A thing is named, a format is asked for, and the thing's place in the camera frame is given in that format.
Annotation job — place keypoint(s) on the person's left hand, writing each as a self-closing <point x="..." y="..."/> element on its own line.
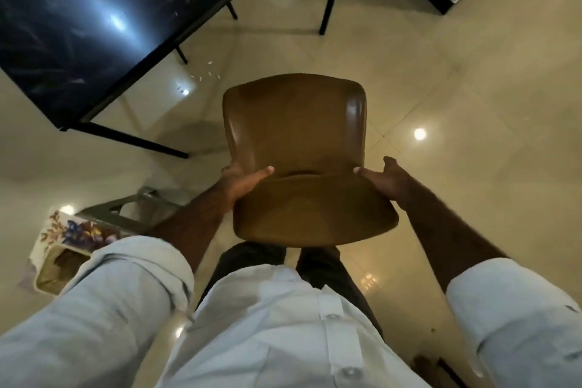
<point x="237" y="183"/>

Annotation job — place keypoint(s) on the person's right hand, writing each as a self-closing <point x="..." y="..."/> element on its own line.
<point x="389" y="181"/>

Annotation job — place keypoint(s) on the person's right thumb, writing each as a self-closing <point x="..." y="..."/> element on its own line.
<point x="367" y="174"/>

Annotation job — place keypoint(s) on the person's left thumb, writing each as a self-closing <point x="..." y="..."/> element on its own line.
<point x="258" y="175"/>

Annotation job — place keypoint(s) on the brown leather chair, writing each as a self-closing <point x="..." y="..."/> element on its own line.
<point x="300" y="160"/>

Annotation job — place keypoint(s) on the person's left forearm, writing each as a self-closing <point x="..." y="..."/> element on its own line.
<point x="191" y="228"/>

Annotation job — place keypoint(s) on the person's right forearm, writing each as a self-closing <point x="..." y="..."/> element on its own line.
<point x="448" y="237"/>

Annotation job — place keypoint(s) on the dark trousers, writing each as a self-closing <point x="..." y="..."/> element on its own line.
<point x="291" y="269"/>

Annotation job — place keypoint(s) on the grey metal stool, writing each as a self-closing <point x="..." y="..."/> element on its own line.
<point x="132" y="208"/>

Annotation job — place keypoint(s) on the light blue shirt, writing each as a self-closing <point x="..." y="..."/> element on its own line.
<point x="254" y="319"/>

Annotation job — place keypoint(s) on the floral patterned box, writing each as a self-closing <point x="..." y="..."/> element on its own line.
<point x="63" y="251"/>

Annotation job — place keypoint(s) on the black marble dining table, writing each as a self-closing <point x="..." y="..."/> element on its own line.
<point x="104" y="24"/>

